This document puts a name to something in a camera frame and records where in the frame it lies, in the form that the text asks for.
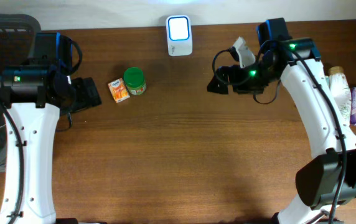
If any orange Kleenex tissue pack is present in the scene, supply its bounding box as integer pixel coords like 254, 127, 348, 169
108, 78, 130, 103

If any green lid jar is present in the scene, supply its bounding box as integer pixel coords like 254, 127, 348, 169
123, 67, 146, 95

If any white tube with tan cap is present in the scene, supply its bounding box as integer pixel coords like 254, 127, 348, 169
328, 66, 352, 126

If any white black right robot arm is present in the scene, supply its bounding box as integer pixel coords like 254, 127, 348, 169
207, 18, 356, 223

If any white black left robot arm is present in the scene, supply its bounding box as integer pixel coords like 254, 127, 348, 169
0, 32, 101, 223

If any white barcode scanner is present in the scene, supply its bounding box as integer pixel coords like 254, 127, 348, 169
166, 15, 193, 57

